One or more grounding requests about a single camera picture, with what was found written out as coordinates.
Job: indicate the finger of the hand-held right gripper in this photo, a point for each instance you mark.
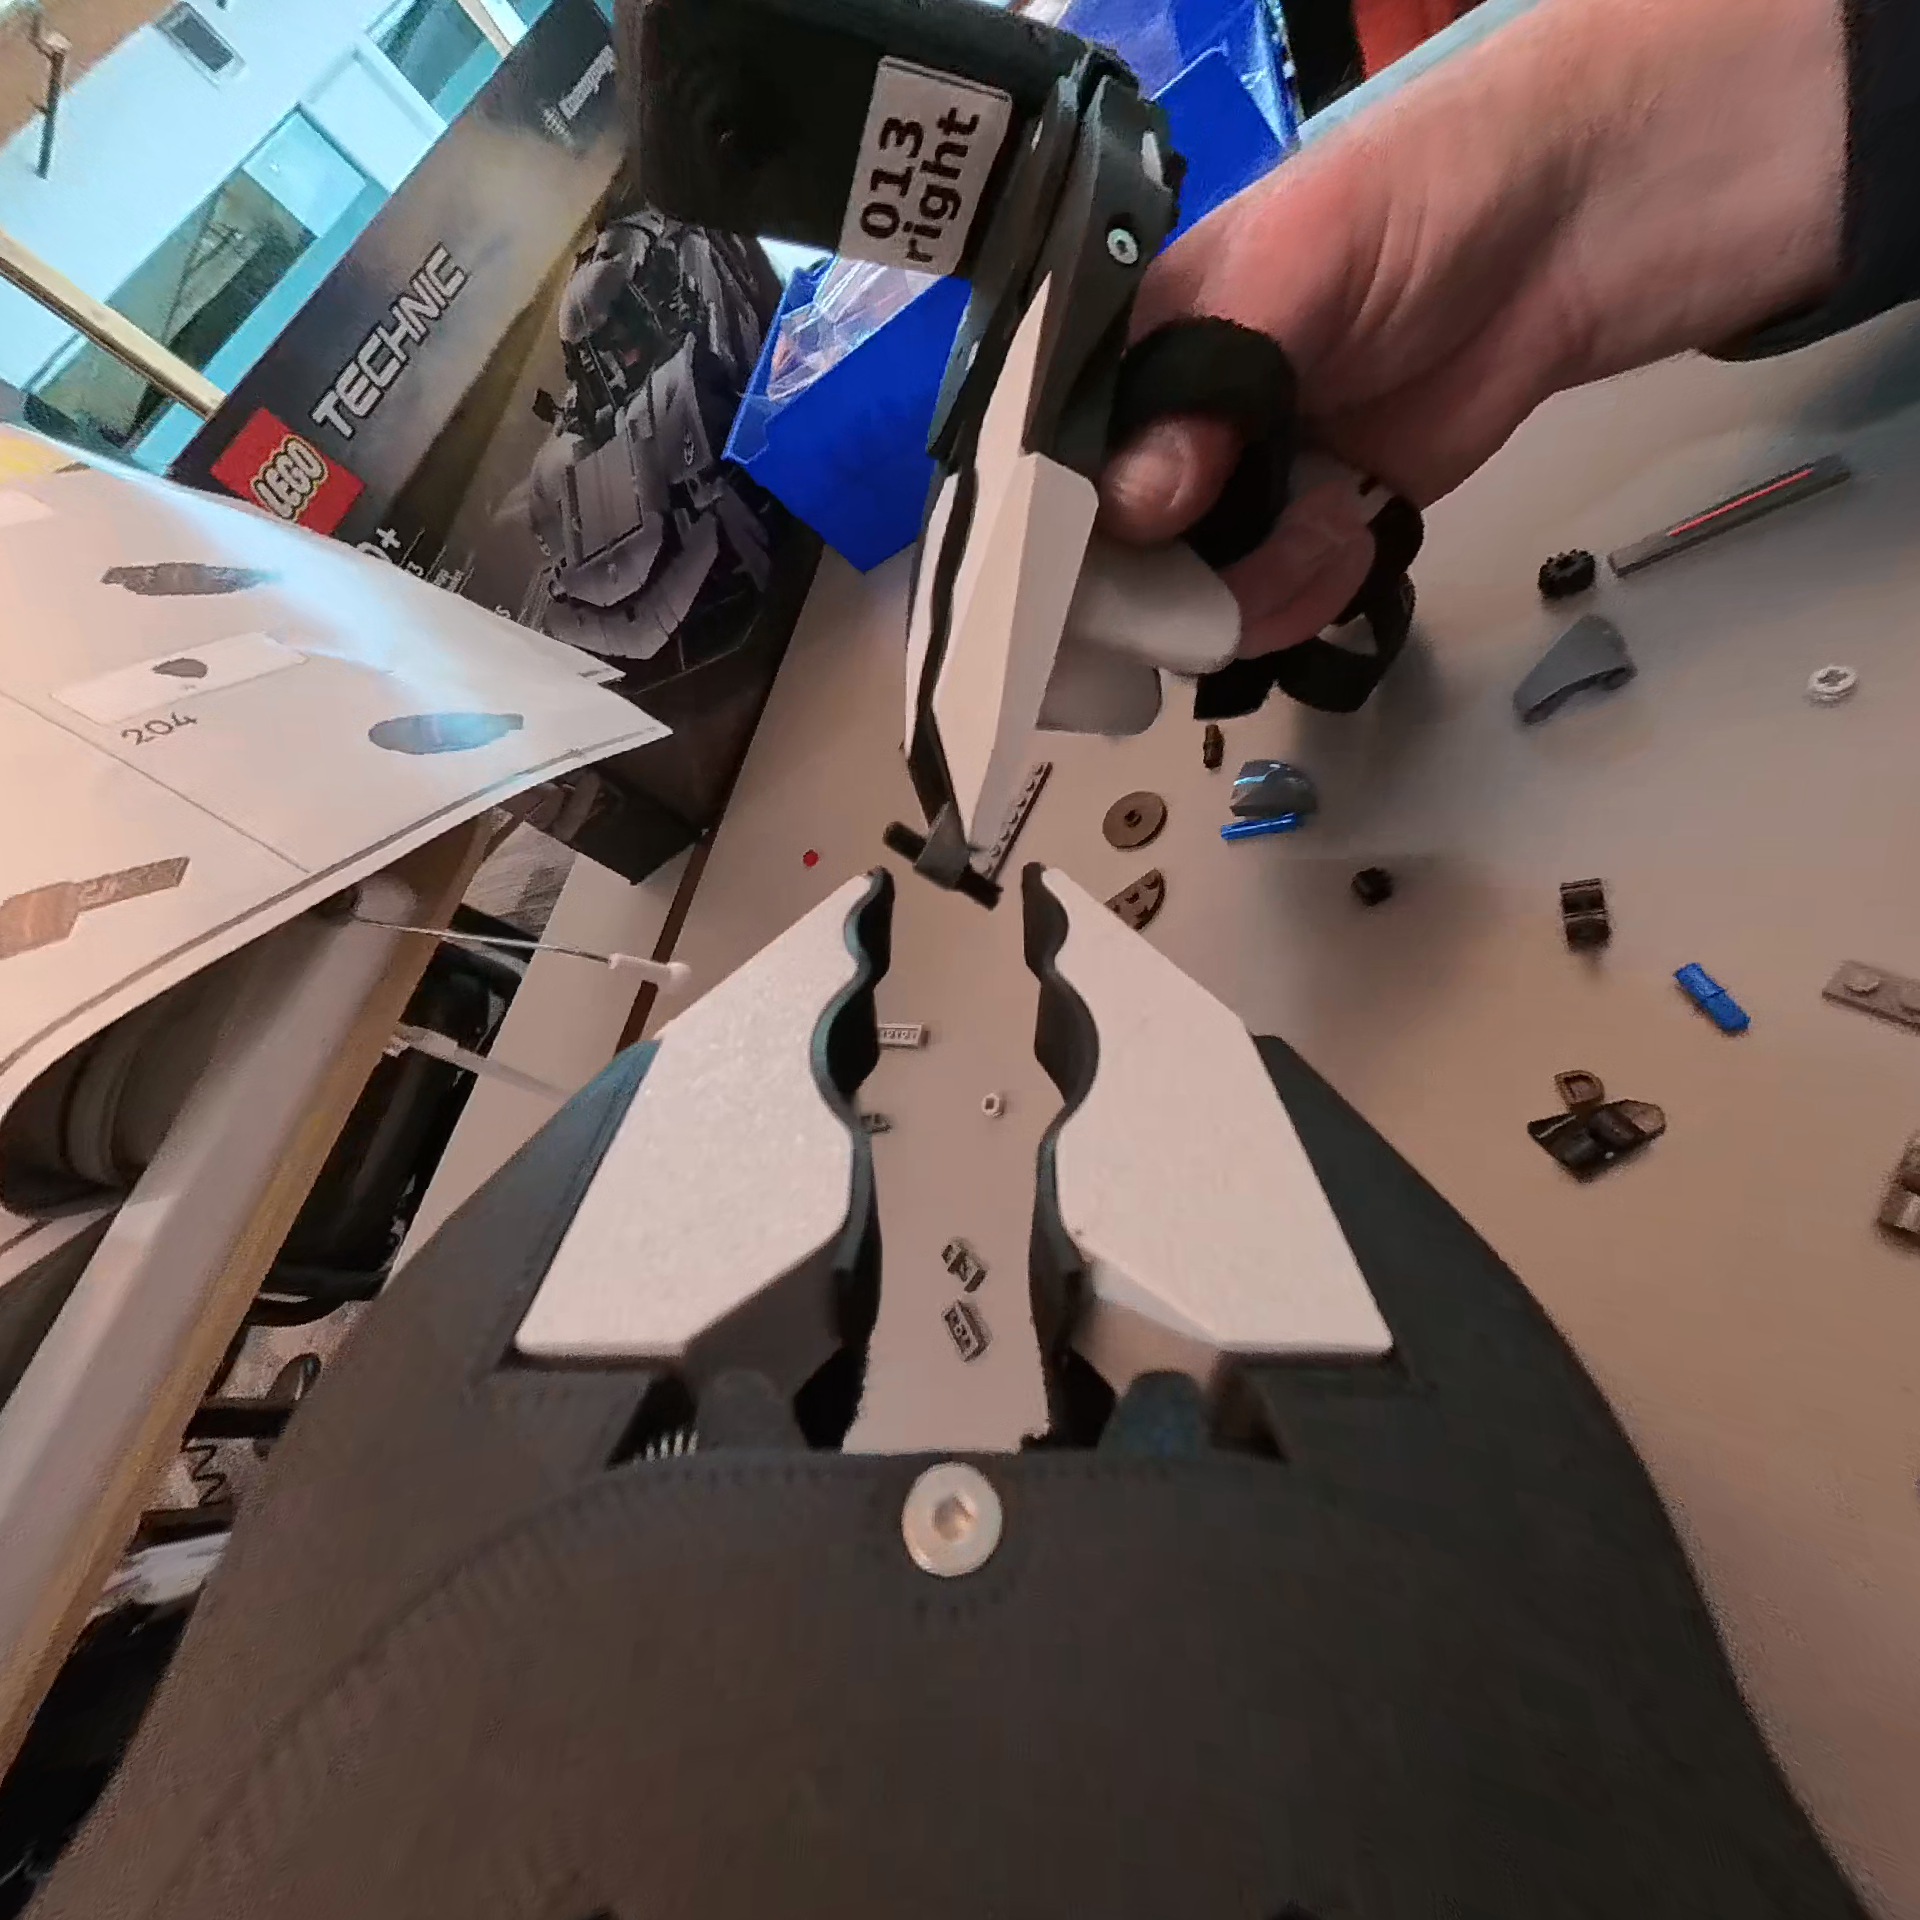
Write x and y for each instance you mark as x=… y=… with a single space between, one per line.
x=1012 y=600
x=931 y=628

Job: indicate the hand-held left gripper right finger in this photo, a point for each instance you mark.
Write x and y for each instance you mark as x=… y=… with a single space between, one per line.
x=1214 y=1200

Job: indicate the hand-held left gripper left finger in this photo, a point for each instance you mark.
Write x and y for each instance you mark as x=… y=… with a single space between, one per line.
x=705 y=1200

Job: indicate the dark grey lego connector assembly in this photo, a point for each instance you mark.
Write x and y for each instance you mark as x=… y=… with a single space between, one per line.
x=945 y=863

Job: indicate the person's right forearm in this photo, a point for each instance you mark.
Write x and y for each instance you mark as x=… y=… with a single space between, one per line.
x=1891 y=150

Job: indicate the long grey lego plate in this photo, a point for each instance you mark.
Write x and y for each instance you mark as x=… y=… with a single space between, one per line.
x=1026 y=796

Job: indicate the round dark lego dish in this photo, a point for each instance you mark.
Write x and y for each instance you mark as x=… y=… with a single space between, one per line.
x=1136 y=819

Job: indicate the dark half-round lego plate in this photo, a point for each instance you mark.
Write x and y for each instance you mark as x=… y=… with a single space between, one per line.
x=1136 y=896

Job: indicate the curved grey-blue lego slope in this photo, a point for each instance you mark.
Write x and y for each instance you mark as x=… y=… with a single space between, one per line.
x=1272 y=787

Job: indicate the long blue lego pin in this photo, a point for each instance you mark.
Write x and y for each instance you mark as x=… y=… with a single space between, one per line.
x=1257 y=825

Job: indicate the small dark lego slope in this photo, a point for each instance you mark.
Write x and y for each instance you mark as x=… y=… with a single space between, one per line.
x=1574 y=1084

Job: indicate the black lego connector cluster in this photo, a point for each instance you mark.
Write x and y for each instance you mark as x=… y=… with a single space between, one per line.
x=1598 y=1127

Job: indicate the dark printed lego box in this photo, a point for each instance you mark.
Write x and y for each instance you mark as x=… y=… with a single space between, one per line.
x=451 y=390

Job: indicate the black lego gear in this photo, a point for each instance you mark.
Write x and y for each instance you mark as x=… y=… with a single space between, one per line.
x=1563 y=570

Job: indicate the grey curved lego wedge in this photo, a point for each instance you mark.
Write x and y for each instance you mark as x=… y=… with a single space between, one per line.
x=1573 y=667

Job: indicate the lego instruction booklet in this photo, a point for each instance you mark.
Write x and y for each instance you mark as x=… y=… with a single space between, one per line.
x=299 y=674

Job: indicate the light grey lego axle connector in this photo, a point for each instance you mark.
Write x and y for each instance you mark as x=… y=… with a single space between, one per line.
x=1901 y=1193

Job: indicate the grey two-stud lego plate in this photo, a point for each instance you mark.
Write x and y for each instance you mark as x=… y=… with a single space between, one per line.
x=1875 y=990

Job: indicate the red-striped dark lego tile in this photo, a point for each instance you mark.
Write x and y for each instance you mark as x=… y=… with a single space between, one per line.
x=1723 y=514

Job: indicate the person's right hand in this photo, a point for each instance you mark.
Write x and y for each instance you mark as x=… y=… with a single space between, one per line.
x=1500 y=225

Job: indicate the blue plastic bin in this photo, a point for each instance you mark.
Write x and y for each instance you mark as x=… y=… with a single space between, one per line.
x=854 y=450

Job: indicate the clear plastic bags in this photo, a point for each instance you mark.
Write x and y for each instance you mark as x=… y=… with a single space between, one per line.
x=838 y=323

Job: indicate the white book stand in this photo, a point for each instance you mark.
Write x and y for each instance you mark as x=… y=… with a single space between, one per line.
x=149 y=1275

